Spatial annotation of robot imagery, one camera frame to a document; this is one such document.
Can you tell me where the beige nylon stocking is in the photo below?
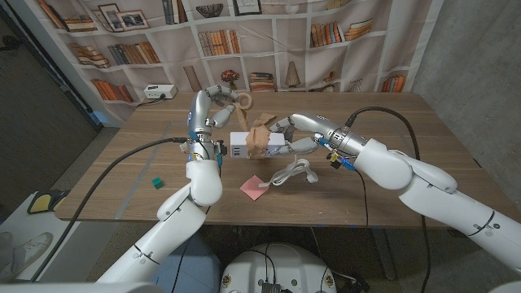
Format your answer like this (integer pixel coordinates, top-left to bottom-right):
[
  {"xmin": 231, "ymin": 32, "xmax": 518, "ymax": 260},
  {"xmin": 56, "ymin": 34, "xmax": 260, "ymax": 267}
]
[{"xmin": 235, "ymin": 91, "xmax": 278, "ymax": 160}]

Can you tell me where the grey table leg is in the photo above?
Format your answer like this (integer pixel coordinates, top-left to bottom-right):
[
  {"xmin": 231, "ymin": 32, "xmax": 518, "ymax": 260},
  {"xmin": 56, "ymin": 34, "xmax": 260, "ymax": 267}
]
[{"xmin": 372, "ymin": 227, "xmax": 399, "ymax": 281}]

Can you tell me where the white power strip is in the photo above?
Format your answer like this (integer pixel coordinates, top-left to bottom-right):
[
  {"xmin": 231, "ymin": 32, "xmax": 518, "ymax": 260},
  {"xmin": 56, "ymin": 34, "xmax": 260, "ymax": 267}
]
[{"xmin": 230, "ymin": 130, "xmax": 287, "ymax": 159}]

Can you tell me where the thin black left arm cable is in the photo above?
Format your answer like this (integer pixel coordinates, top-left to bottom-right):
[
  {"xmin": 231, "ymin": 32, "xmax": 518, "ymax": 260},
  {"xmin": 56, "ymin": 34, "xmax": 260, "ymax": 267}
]
[{"xmin": 170, "ymin": 234, "xmax": 195, "ymax": 293}]

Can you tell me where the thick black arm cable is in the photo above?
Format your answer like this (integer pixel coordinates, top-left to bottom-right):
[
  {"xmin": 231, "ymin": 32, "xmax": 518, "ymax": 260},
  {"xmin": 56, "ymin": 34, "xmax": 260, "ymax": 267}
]
[
  {"xmin": 344, "ymin": 106, "xmax": 432, "ymax": 293},
  {"xmin": 30, "ymin": 137, "xmax": 188, "ymax": 282}
]

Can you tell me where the white socket box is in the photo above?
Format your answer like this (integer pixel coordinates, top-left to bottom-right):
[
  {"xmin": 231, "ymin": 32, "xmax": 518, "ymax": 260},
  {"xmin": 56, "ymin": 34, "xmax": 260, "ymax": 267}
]
[{"xmin": 143, "ymin": 84, "xmax": 178, "ymax": 100}]

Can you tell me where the white power cord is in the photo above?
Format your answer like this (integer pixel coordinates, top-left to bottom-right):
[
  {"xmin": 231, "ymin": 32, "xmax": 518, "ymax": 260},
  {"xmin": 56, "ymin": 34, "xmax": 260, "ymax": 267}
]
[{"xmin": 259, "ymin": 154, "xmax": 319, "ymax": 188}]

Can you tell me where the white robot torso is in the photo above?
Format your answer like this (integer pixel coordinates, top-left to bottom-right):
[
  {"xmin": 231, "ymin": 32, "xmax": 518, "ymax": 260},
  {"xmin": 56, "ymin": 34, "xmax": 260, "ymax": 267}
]
[{"xmin": 219, "ymin": 243, "xmax": 338, "ymax": 293}]

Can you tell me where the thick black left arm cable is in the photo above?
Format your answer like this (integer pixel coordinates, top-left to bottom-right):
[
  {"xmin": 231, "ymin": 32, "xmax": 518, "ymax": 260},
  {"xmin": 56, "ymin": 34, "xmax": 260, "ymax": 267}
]
[{"xmin": 30, "ymin": 137, "xmax": 188, "ymax": 282}]

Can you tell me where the black torso cable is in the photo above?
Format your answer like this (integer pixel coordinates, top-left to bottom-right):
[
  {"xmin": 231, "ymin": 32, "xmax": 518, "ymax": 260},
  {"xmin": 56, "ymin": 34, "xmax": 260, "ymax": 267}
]
[{"xmin": 243, "ymin": 243, "xmax": 278, "ymax": 285}]

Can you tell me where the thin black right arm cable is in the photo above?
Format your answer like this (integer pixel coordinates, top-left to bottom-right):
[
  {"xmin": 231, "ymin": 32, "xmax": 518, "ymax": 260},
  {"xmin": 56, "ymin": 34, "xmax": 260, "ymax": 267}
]
[{"xmin": 354, "ymin": 169, "xmax": 370, "ymax": 229}]

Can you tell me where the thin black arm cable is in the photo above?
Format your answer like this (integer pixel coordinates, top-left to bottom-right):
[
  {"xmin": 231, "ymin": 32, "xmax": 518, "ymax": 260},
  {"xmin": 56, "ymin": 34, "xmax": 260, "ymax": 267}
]
[
  {"xmin": 354, "ymin": 169, "xmax": 370, "ymax": 229},
  {"xmin": 170, "ymin": 234, "xmax": 195, "ymax": 293}
]

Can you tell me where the black socket box cable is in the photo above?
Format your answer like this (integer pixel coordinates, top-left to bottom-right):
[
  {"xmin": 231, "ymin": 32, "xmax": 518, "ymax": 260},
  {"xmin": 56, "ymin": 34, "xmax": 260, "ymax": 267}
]
[{"xmin": 136, "ymin": 94, "xmax": 167, "ymax": 108}]

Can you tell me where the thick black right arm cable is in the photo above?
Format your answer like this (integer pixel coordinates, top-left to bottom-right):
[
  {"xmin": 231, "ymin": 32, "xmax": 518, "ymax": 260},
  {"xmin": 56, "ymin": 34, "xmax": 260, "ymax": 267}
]
[{"xmin": 344, "ymin": 106, "xmax": 432, "ymax": 293}]

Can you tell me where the pink sticky note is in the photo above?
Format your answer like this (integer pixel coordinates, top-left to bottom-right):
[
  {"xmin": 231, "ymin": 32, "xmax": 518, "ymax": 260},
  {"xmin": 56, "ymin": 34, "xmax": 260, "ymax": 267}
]
[{"xmin": 239, "ymin": 174, "xmax": 271, "ymax": 202}]

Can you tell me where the white sneaker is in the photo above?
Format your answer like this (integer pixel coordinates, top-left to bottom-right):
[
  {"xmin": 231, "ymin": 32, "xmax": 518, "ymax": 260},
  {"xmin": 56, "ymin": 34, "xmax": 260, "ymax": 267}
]
[{"xmin": 0, "ymin": 231, "xmax": 55, "ymax": 282}]

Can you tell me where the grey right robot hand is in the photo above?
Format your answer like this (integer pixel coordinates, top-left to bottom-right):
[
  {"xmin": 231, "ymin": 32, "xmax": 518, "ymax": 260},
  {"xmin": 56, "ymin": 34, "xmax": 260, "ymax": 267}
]
[{"xmin": 268, "ymin": 112, "xmax": 370, "ymax": 158}]

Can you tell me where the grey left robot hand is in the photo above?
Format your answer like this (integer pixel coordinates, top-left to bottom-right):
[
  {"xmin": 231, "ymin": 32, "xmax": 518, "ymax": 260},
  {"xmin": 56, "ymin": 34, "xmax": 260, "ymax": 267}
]
[{"xmin": 182, "ymin": 84, "xmax": 241, "ymax": 164}]

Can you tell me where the printed bookshelf backdrop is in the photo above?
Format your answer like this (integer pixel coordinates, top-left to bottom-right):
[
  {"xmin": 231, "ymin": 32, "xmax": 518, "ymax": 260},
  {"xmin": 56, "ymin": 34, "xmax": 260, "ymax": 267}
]
[{"xmin": 7, "ymin": 0, "xmax": 444, "ymax": 123}]

